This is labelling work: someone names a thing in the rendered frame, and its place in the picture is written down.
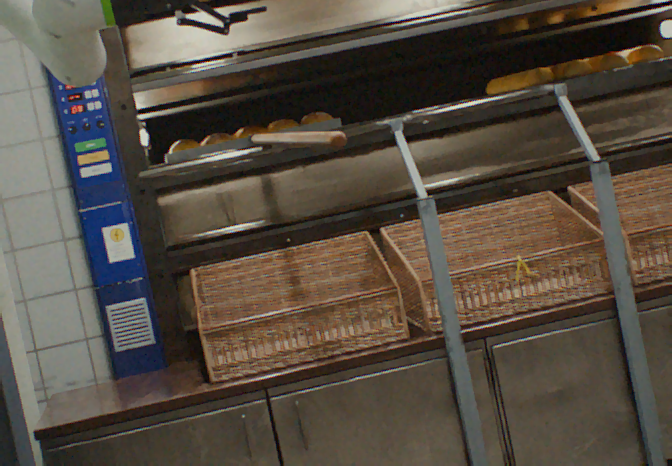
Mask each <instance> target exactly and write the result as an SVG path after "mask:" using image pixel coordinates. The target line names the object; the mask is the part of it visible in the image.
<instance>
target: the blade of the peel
mask: <svg viewBox="0 0 672 466"><path fill-rule="evenodd" d="M339 127H342V123H341V117H339V118H333V120H328V121H324V122H319V123H314V124H309V125H305V126H300V127H294V128H289V129H284V130H280V131H275V132H270V133H265V134H276V133H306V132H319V131H324V130H329V129H333V128H339ZM246 146H250V144H249V140H248V137H245V138H240V139H236V140H231V141H226V142H220V143H215V144H211V145H206V146H201V147H196V148H192V149H187V150H181V151H176V152H171V153H167V154H165V160H166V163H167V164H168V163H172V162H177V161H182V160H188V159H192V157H197V156H202V155H207V154H211V153H216V152H221V151H227V150H231V149H236V148H241V147H246Z"/></svg>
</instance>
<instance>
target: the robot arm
mask: <svg viewBox="0 0 672 466"><path fill-rule="evenodd" d="M186 4H189V5H191V6H192V7H194V8H197V9H198V10H200V12H202V13H204V14H206V15H207V16H209V17H211V18H213V19H215V20H216V21H218V22H220V23H222V24H223V27H220V26H217V25H213V24H210V23H206V22H202V21H199V20H195V19H191V18H188V16H186V15H184V14H182V13H181V10H182V9H183V8H184V7H185V5H186ZM167 10H174V12H175V14H176V26H178V27H181V26H191V27H195V28H198V29H202V30H206V31H209V32H213V33H217V34H220V35H225V36H228V35H229V33H230V28H231V25H233V24H238V23H243V22H246V21H248V16H249V15H254V14H259V13H265V12H267V6H262V7H255V8H250V9H245V11H240V12H235V13H230V14H229V15H228V17H229V18H228V17H226V16H225V15H222V14H220V13H218V12H216V11H215V9H213V8H211V7H209V6H207V5H206V4H204V3H202V2H200V1H199V0H0V25H1V26H2V27H4V28H5V29H6V30H7V31H9V32H10V33H12V34H13V35H15V36H16V37H17V38H18V39H19V40H20V41H21V42H23V43H24V44H25V45H26V46H27V47H28V48H29V49H30V50H31V51H32V53H33V54H34V55H35V56H36V57H37V58H38V59H39V60H40V61H41V62H42V63H43V64H45V65H46V66H47V68H48V69H49V70H50V71H51V72H52V73H53V74H54V76H55V77H56V78H57V79H58V80H59V81H61V82H62V83H64V84H67V85H70V87H75V88H80V87H86V85H89V84H91V83H93V82H95V81H96V80H97V79H98V78H99V77H100V76H101V74H102V73H103V71H104V69H105V65H106V53H105V48H104V46H103V43H102V41H101V38H100V35H99V32H98V30H99V29H103V28H107V27H113V26H119V25H124V24H129V23H134V22H139V21H144V20H145V16H144V11H147V14H148V15H152V14H157V13H162V11H166V12H167Z"/></svg>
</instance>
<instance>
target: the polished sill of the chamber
mask: <svg viewBox="0 0 672 466"><path fill-rule="evenodd" d="M670 70H672V58H667V59H662V60H657V61H652V62H647V63H642V64H638V65H633V66H628V67H622V68H617V69H613V70H608V71H603V72H598V73H594V74H588V75H583V76H578V77H574V78H569V79H564V80H559V81H554V82H549V83H544V84H539V86H535V87H530V88H525V89H519V90H515V91H510V92H505V93H500V94H495V95H491V96H486V97H480V98H475V99H471V100H466V101H461V102H456V103H452V104H446V105H441V106H436V107H432V108H427V109H422V110H417V111H413V112H407V113H402V114H397V115H392V116H388V117H383V118H378V120H372V121H368V122H363V123H358V124H353V125H349V126H344V127H339V128H333V129H329V130H324V131H319V132H329V131H333V130H339V129H344V128H349V127H353V126H358V125H363V124H368V123H372V122H378V121H383V120H388V118H392V117H397V116H402V115H407V114H413V113H417V112H422V111H427V110H432V109H436V108H441V107H446V106H452V105H456V104H461V103H466V102H471V101H475V100H480V99H486V98H491V97H495V96H500V95H505V94H510V93H514V92H519V91H525V90H530V89H534V88H539V87H544V86H549V84H553V83H559V82H566V84H567V91H569V92H573V91H577V90H582V89H587V88H593V87H596V86H597V85H602V84H607V83H611V82H616V81H621V80H627V79H631V78H636V77H641V76H646V75H650V74H655V73H661V72H666V71H670ZM261 145H266V144H256V145H250V146H246V147H241V148H236V149H231V150H227V151H221V152H216V153H211V154H207V155H202V156H197V157H192V159H188V160H182V161H177V162H172V163H168V164H163V165H158V166H153V167H149V169H153V168H158V167H163V166H168V165H172V164H177V163H182V162H188V161H192V160H197V159H202V158H207V156H212V155H216V154H221V153H227V152H232V151H236V150H241V149H246V148H251V147H255V146H261Z"/></svg>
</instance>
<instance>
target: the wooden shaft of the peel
mask: <svg viewBox="0 0 672 466"><path fill-rule="evenodd" d="M251 141H252V142H253V143H254V144H267V145H283V146H301V147H317V148H333V149H340V148H342V147H344V146H345V144H346V142H347V138H346V136H345V134H344V133H342V132H339V131H337V132H306V133H276V134H254V135H253V136H252V137H251Z"/></svg>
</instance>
